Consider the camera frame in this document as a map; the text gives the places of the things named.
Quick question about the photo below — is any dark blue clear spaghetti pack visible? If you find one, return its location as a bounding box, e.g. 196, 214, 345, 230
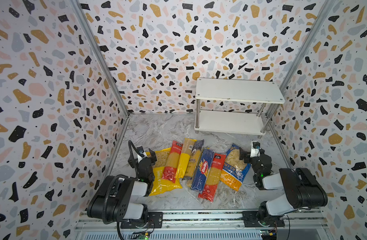
183, 140, 204, 180

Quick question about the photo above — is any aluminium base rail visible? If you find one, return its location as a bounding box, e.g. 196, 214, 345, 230
76, 209, 333, 240

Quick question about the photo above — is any blue Barilla spaghetti pack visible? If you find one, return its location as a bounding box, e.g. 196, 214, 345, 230
190, 149, 215, 193

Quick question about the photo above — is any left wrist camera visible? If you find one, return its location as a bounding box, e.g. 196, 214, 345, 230
136, 146, 147, 163

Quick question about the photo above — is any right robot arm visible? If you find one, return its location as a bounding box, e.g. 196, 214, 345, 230
239, 147, 328, 227

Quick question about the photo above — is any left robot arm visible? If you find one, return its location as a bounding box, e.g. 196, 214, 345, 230
87, 147, 157, 226

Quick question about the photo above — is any white two-tier shelf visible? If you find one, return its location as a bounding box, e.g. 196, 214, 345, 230
194, 78, 285, 136

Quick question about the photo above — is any blue orange orecchiette bag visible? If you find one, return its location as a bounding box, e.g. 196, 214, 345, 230
220, 144, 251, 191

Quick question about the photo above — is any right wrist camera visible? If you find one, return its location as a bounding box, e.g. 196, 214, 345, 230
250, 142, 260, 158

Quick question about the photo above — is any yellow pasta bag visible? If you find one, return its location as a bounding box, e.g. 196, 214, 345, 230
149, 148, 182, 196

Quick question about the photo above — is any yellow spaghetti pack barcode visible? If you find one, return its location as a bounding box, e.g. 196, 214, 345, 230
176, 138, 196, 179

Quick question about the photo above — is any red spaghetti pack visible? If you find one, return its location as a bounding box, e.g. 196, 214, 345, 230
198, 153, 226, 203
162, 141, 183, 183

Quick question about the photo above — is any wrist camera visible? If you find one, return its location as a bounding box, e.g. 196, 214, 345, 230
250, 142, 260, 158
136, 146, 147, 163

